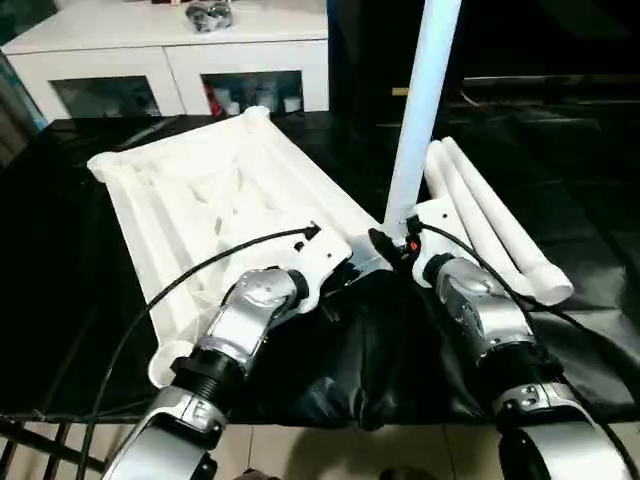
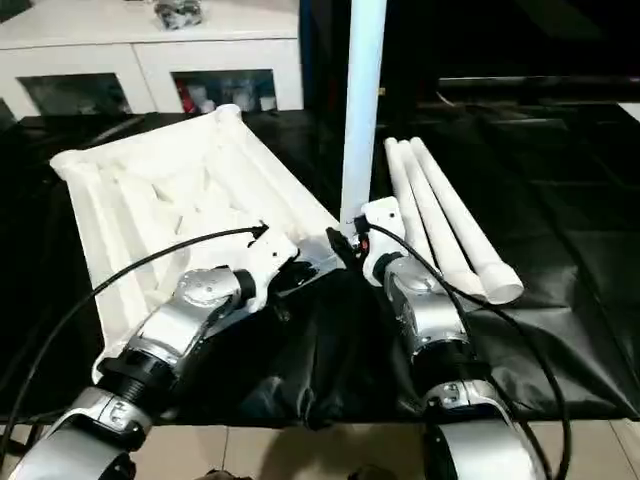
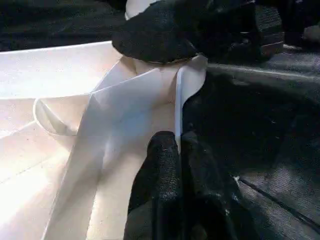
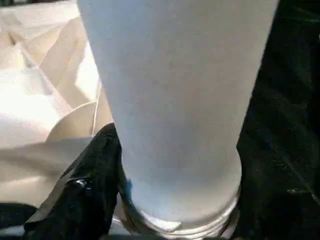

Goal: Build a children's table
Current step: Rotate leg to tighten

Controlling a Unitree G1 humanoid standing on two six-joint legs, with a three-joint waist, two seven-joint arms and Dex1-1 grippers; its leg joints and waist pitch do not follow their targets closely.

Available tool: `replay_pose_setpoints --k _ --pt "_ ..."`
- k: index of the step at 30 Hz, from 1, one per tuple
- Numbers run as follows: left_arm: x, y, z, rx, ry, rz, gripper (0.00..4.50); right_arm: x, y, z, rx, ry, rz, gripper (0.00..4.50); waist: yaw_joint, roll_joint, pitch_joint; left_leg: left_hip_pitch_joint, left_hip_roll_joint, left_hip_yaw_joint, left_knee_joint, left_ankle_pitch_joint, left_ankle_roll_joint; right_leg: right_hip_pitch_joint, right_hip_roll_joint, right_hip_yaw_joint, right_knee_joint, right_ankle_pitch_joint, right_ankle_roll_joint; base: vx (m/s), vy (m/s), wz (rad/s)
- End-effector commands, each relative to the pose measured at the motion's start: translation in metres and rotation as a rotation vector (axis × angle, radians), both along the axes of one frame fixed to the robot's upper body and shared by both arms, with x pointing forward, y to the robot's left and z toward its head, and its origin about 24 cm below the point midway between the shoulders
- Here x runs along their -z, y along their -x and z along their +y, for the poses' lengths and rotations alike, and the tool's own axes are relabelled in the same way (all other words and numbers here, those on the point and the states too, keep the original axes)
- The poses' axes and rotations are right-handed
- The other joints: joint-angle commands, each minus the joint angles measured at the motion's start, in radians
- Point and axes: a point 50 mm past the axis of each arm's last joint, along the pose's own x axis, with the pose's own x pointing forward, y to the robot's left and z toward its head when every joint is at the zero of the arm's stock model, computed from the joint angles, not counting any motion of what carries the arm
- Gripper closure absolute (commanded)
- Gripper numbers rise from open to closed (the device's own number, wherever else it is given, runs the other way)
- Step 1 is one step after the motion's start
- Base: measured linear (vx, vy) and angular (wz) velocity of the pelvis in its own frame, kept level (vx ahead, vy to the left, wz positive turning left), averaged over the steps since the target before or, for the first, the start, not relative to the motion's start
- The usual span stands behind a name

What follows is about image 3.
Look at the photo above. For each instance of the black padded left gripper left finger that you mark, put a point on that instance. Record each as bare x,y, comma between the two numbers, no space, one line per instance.
160,195

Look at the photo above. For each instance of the black work mat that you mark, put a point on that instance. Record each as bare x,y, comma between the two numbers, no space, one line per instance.
265,130

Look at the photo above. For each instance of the white plastic table leg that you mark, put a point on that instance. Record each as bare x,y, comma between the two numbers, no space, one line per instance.
137,6

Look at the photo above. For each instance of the white plastic table top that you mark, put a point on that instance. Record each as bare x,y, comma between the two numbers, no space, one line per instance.
60,110

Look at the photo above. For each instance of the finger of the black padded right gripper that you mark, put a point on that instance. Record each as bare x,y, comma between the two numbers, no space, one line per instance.
157,35

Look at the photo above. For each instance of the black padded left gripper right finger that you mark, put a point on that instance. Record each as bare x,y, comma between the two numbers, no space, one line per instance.
210,200

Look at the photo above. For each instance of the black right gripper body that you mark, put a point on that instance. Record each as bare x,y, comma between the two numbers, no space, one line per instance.
240,27

